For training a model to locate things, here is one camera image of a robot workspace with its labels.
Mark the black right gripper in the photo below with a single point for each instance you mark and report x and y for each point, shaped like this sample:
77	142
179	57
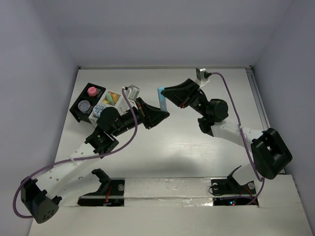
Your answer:
183	94

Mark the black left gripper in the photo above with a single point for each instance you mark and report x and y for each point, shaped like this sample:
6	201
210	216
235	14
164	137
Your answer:
148	115

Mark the blue highlighter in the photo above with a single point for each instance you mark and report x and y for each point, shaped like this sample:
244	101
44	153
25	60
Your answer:
162	103

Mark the amber highlighter cap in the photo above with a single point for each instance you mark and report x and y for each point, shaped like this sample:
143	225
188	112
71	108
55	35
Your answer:
115	98

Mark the blue slime jar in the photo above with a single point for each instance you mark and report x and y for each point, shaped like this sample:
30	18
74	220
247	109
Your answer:
97	110

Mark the clear jar of clips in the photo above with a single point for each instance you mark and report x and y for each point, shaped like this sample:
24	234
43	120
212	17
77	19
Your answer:
84	106

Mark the blue highlighter cap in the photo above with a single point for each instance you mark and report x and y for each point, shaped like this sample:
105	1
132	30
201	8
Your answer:
160	95

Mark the green highlighter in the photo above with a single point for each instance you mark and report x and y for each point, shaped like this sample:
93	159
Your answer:
110	99

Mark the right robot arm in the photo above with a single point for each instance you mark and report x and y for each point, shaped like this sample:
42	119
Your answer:
267	152

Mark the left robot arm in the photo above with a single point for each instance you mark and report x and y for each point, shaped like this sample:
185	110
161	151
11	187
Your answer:
44	191

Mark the white slotted organizer box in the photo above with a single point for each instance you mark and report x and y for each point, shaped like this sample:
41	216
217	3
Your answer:
121	106

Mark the black organizer box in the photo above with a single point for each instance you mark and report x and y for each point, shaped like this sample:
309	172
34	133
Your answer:
88	98

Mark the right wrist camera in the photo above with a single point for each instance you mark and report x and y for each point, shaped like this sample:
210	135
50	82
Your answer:
202	76

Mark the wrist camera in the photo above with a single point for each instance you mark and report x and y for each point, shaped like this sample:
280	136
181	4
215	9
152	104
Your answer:
131	92
202	76

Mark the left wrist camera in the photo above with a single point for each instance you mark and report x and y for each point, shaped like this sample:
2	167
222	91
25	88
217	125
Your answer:
131	92

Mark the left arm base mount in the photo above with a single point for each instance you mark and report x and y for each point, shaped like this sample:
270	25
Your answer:
109	194

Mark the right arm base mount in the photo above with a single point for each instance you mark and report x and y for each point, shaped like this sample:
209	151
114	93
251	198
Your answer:
228	192

